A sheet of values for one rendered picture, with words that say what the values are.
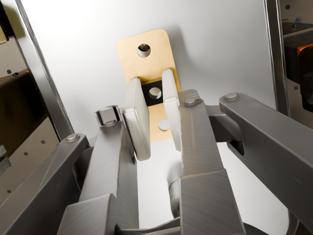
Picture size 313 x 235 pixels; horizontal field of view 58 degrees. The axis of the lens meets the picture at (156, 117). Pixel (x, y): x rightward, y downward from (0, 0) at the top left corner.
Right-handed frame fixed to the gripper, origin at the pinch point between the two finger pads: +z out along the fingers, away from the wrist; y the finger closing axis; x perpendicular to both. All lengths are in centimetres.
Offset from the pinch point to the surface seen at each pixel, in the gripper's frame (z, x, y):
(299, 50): 15.4, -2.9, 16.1
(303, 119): 38, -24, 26
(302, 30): 25.8, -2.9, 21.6
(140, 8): 8.3, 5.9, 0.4
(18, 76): 12.3, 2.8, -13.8
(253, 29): 8.3, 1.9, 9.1
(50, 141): 38.2, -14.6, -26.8
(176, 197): 5.5, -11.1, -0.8
